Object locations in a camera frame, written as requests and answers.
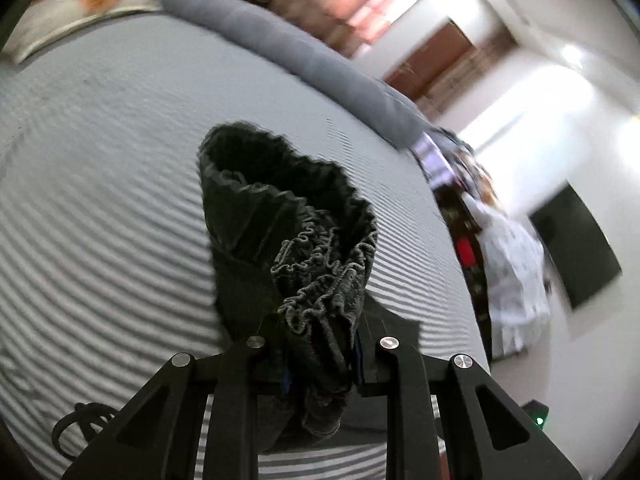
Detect dark grey denim pants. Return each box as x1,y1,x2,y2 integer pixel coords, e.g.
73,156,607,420
196,120,421,453

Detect black device green light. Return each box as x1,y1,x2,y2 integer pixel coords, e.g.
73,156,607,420
522,399,549,429

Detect white patterned cloth pile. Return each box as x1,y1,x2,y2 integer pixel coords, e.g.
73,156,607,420
462,193,551,360

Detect grey white striped bed sheet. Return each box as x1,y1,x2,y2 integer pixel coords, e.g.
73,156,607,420
1,13,485,479

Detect red box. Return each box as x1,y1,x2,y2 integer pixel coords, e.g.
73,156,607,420
454,235,477,269

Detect dark floor mat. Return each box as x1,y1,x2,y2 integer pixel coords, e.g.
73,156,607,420
529,184,623,309

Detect brown wooden door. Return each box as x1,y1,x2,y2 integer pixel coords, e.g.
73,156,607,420
384,21,473,102

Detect grey rolled duvet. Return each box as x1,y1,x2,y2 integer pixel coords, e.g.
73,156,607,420
160,0,437,150

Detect floral pillow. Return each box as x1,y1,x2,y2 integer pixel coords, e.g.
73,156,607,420
2,0,163,64

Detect black cable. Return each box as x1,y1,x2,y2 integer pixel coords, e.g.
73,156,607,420
50,401,120,463

